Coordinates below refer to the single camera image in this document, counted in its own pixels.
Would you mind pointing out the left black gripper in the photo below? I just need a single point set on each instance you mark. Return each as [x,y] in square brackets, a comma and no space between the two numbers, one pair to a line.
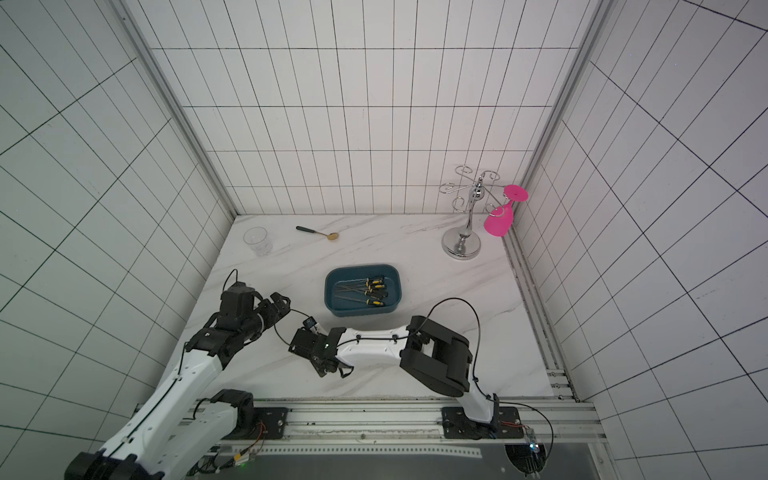
[267,308]

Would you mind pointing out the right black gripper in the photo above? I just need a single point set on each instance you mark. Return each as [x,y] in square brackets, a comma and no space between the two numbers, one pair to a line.
[305,344]

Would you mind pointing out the yellow black file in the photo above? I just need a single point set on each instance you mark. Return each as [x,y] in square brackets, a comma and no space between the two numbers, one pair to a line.
[373,287]
[367,302]

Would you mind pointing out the crossing yellow file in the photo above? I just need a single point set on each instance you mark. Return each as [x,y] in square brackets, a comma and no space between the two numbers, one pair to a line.
[362,287]

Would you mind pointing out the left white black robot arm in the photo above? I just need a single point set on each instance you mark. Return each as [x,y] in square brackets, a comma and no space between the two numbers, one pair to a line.
[174,396]

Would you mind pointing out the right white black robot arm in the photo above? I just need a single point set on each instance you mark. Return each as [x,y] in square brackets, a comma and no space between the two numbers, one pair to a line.
[434,355]

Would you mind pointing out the teal plastic storage box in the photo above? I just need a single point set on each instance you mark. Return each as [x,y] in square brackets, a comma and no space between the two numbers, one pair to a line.
[338,276]

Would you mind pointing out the clear plastic measuring cup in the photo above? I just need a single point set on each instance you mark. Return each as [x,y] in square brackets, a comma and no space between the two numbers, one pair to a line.
[257,239]

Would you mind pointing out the left base wiring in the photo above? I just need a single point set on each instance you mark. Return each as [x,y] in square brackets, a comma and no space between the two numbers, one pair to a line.
[228,453]

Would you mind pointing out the chrome glass holder stand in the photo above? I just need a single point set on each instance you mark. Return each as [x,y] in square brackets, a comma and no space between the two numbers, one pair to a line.
[461,242]

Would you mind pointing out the pink plastic wine glass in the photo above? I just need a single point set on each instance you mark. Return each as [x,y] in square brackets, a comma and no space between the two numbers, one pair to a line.
[501,218]

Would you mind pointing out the gold spoon dark handle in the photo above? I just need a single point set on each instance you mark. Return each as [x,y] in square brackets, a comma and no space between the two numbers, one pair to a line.
[329,236]

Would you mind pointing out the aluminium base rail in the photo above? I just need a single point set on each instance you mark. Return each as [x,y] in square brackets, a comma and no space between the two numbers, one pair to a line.
[359,422]

